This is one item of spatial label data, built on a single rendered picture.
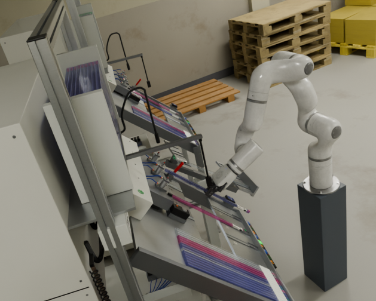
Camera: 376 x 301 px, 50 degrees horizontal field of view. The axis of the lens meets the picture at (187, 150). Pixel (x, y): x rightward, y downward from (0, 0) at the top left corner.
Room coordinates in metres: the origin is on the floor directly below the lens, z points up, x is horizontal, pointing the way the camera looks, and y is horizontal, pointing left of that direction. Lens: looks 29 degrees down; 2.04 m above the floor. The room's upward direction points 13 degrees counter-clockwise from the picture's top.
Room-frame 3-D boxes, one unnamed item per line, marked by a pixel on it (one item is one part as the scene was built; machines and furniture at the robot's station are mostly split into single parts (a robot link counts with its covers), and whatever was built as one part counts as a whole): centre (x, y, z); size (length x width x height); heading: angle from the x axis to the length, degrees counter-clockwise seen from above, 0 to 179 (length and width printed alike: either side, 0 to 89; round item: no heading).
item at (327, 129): (1.72, -0.67, 1.00); 0.19 x 0.12 x 0.24; 22
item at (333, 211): (1.75, -0.66, 0.35); 0.18 x 0.18 x 0.70; 21
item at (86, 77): (1.33, 0.29, 1.52); 0.51 x 0.13 x 0.27; 7
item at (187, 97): (4.98, -0.18, 0.05); 1.14 x 0.76 x 0.10; 111
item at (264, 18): (5.48, -1.58, 0.42); 1.18 x 0.82 x 0.84; 111
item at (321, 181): (1.75, -0.66, 0.79); 0.19 x 0.19 x 0.18
